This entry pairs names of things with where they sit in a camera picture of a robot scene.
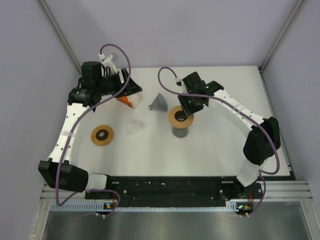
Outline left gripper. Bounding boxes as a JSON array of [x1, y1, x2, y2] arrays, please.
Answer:
[[96, 68, 142, 98]]

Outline wooden dripper ring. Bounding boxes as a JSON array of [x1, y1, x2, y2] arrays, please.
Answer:
[[90, 124, 116, 147], [167, 105, 195, 130]]

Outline orange coffee filter box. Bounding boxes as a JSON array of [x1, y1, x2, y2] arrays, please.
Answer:
[[117, 93, 142, 109]]

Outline grey glass carafe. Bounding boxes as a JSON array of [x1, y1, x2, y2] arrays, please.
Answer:
[[172, 127, 189, 138]]

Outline grey glass dripper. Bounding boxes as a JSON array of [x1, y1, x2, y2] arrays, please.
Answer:
[[148, 93, 168, 112]]

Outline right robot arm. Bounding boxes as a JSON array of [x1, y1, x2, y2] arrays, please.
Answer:
[[175, 72, 281, 198]]

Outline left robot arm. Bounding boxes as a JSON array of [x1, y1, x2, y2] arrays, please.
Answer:
[[38, 61, 143, 199]]

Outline clear glass dripper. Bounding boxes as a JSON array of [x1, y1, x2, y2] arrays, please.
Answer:
[[125, 118, 146, 135]]

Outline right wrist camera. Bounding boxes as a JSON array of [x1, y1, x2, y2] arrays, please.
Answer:
[[175, 78, 183, 87]]

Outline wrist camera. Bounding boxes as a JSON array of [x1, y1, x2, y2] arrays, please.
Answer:
[[175, 78, 183, 87], [98, 53, 118, 74]]

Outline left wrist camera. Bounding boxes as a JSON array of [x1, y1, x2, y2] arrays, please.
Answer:
[[98, 53, 118, 74]]

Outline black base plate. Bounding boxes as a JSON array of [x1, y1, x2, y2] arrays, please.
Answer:
[[84, 176, 265, 207]]

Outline grey cable duct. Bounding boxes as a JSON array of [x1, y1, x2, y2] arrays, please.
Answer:
[[50, 202, 243, 212]]

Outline aluminium frame rail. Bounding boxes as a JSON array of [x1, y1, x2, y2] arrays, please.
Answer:
[[40, 181, 313, 202]]

